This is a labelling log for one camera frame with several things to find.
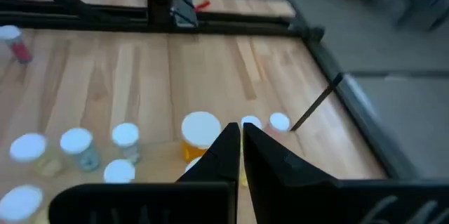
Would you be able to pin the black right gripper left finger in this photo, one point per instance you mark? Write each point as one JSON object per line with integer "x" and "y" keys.
{"x": 217, "y": 182}

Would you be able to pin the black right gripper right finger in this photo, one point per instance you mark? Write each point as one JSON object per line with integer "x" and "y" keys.
{"x": 280, "y": 189}

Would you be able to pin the medium amber pill bottle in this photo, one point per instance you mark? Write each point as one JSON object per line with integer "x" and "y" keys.
{"x": 200, "y": 131}

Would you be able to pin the clear acrylic tray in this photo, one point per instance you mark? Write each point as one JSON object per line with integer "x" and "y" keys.
{"x": 158, "y": 168}

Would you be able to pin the small pink pill bottle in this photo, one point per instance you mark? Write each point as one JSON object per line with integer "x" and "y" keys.
{"x": 279, "y": 122}

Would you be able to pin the small pale green pill bottle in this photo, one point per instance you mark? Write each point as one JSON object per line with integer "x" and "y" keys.
{"x": 28, "y": 147}
{"x": 119, "y": 171}

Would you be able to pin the small teal pill bottle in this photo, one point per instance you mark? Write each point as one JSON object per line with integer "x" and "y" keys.
{"x": 125, "y": 134}

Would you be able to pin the small blue pill bottle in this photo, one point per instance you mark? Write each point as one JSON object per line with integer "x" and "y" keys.
{"x": 10, "y": 32}
{"x": 76, "y": 140}

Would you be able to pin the small pale yellow pill bottle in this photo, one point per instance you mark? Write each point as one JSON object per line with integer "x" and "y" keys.
{"x": 21, "y": 203}

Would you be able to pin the black frame clamp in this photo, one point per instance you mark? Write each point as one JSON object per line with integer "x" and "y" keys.
{"x": 310, "y": 32}

